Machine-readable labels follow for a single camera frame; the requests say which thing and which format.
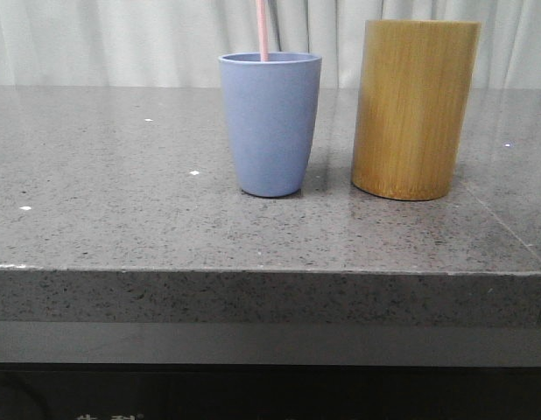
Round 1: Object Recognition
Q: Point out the blue plastic cup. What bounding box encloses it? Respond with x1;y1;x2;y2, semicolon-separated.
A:
219;52;322;198

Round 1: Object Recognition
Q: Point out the pink chopstick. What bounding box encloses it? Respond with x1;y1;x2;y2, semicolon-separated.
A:
256;0;270;62

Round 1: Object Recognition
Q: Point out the white curtain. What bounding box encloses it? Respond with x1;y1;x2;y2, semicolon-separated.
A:
0;1;541;88

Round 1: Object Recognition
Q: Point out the bamboo cylinder holder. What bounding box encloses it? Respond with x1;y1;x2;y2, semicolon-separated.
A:
351;19;481;201

